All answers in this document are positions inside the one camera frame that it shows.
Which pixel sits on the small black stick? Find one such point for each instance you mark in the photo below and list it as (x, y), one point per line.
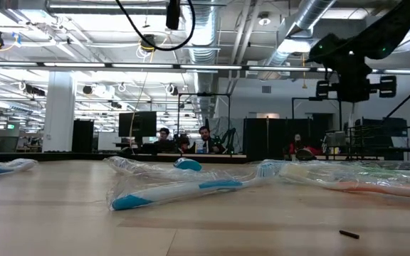
(349, 234)

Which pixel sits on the orange white toothbrush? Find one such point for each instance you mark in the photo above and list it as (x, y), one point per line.
(368, 187)

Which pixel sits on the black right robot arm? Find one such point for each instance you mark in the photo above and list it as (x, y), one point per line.
(386, 32)

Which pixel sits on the black partition panel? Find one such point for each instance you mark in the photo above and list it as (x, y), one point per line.
(276, 138)

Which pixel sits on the black background monitor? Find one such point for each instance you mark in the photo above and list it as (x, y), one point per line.
(137, 124)

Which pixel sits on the black aluminium table frame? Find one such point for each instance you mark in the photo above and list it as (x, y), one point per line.
(66, 156)

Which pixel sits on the black cabinet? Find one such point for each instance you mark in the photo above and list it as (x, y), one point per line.
(83, 135)

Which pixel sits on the black domed object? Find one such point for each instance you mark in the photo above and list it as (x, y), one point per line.
(304, 155)

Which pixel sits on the white square column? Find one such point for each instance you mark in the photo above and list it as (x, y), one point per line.
(59, 113)

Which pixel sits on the person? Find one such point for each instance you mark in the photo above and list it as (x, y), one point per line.
(206, 141)
(164, 140)
(184, 144)
(299, 145)

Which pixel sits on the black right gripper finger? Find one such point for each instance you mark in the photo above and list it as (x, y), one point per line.
(322, 89)
(388, 86)

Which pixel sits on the long ceiling light bar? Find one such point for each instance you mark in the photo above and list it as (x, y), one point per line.
(208, 67)

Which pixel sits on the black equipment shelf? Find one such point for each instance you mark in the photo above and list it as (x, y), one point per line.
(395, 135)

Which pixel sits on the teal bottle white cap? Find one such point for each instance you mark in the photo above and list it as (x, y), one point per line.
(187, 164)

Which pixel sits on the round ceiling sensor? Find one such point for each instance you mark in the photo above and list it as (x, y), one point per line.
(264, 20)

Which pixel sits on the silver ventilation duct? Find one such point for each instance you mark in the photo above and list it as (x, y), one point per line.
(205, 32)
(310, 14)

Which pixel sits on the green lit sign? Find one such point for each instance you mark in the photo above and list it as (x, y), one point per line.
(11, 126)

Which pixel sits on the blue white toothbrush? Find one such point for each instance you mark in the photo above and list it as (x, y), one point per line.
(169, 193)
(2, 167)

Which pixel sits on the black metal frame stand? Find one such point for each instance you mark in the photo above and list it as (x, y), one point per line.
(205, 94)
(304, 99)

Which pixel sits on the dark background robot arm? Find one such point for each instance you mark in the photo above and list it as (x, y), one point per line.
(230, 138)

